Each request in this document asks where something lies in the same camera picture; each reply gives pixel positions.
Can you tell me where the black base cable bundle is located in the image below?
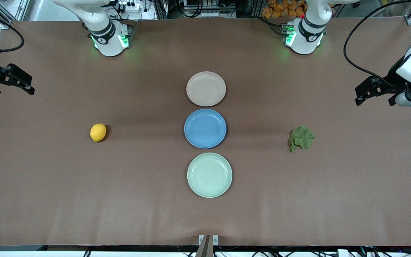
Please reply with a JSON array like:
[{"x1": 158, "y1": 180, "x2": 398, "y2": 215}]
[{"x1": 261, "y1": 16, "x2": 288, "y2": 36}]

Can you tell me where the brown table cover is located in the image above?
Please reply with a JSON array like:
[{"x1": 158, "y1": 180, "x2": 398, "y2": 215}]
[{"x1": 0, "y1": 20, "x2": 411, "y2": 247}]

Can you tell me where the pale beige round plate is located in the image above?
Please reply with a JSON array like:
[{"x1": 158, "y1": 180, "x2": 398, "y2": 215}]
[{"x1": 186, "y1": 71, "x2": 227, "y2": 107}]

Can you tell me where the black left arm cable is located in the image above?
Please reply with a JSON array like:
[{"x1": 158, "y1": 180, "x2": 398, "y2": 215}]
[{"x1": 343, "y1": 0, "x2": 411, "y2": 86}]

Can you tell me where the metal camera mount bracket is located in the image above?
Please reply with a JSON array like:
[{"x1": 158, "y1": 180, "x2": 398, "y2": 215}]
[{"x1": 196, "y1": 235, "x2": 219, "y2": 257}]

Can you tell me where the yellow lemon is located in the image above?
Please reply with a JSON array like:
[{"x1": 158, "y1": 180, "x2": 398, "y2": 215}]
[{"x1": 90, "y1": 123, "x2": 107, "y2": 143}]

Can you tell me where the blue round plate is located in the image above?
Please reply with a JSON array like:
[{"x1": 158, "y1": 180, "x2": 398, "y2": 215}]
[{"x1": 184, "y1": 109, "x2": 227, "y2": 149}]

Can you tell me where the pale green round plate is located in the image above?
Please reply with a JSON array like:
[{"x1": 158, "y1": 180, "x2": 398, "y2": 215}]
[{"x1": 187, "y1": 152, "x2": 233, "y2": 198}]

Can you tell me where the bag of orange items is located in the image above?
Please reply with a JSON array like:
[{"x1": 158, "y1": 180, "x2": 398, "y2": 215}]
[{"x1": 262, "y1": 0, "x2": 308, "y2": 19}]

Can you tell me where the green lettuce leaf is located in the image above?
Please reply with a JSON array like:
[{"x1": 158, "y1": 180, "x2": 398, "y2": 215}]
[{"x1": 288, "y1": 125, "x2": 315, "y2": 153}]

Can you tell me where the white power strip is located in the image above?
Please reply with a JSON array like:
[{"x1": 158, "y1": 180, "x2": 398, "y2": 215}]
[{"x1": 117, "y1": 1, "x2": 142, "y2": 12}]

